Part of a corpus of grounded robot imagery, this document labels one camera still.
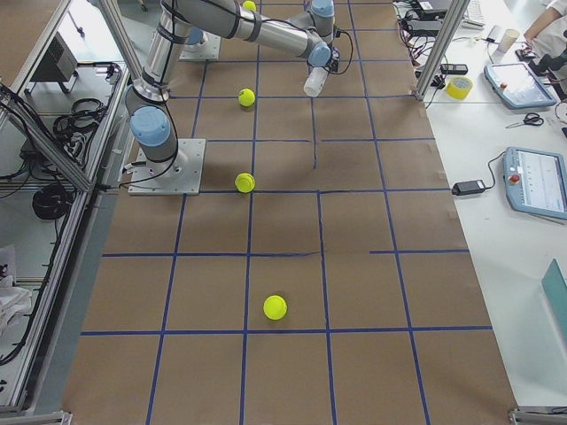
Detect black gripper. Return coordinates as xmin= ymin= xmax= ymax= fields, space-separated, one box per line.
xmin=323 ymin=48 xmax=340 ymax=74

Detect white tennis ball can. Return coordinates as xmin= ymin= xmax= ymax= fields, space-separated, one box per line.
xmin=303 ymin=67 xmax=329 ymax=97

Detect yellow Roland Garros tennis ball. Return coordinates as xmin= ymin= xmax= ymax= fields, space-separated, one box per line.
xmin=237 ymin=88 xmax=256 ymax=107

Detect yellow tennis ball front left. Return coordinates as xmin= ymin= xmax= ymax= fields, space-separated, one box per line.
xmin=242 ymin=0 xmax=257 ymax=12

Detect yellow tennis ball centre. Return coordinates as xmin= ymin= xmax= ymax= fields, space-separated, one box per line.
xmin=235 ymin=173 xmax=256 ymax=193

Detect yellow tape roll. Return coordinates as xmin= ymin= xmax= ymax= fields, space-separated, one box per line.
xmin=446 ymin=76 xmax=473 ymax=100

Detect paper cup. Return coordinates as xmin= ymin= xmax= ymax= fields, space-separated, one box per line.
xmin=497 ymin=28 xmax=520 ymax=53

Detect blue teach pendant far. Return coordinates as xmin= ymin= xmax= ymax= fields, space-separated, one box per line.
xmin=484 ymin=62 xmax=556 ymax=110

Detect blue teach pendant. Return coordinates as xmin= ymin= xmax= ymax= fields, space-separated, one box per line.
xmin=484 ymin=62 xmax=556 ymax=110
xmin=502 ymin=147 xmax=566 ymax=220

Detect black power adapter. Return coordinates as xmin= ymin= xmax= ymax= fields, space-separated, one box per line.
xmin=451 ymin=180 xmax=486 ymax=197

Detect black scissors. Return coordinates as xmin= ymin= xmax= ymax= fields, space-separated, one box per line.
xmin=506 ymin=112 xmax=545 ymax=128

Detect blue teach pendant near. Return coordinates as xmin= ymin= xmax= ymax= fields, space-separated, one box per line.
xmin=502 ymin=147 xmax=566 ymax=220

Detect aluminium frame post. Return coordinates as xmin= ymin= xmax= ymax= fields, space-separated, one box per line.
xmin=415 ymin=0 xmax=470 ymax=101

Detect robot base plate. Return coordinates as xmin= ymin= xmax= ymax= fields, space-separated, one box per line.
xmin=179 ymin=27 xmax=221 ymax=62
xmin=128 ymin=138 xmax=206 ymax=196

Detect yellow tennis ball near camera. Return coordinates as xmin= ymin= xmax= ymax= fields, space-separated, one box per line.
xmin=262 ymin=295 xmax=288 ymax=321

